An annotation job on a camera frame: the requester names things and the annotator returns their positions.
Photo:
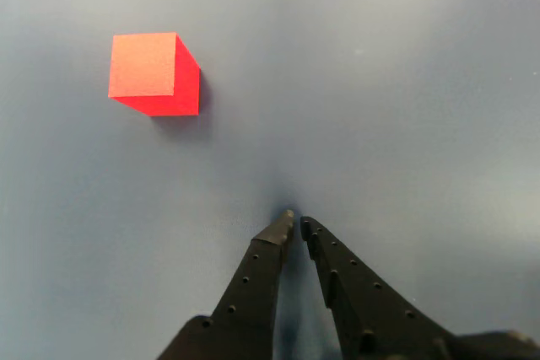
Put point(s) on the red cube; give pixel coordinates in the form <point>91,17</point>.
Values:
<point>143,65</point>

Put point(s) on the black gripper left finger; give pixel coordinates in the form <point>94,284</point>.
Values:
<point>249,292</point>

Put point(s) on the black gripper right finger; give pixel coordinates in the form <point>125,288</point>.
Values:
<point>363,305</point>

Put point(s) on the blue-grey table mat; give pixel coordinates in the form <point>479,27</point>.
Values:
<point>379,82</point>

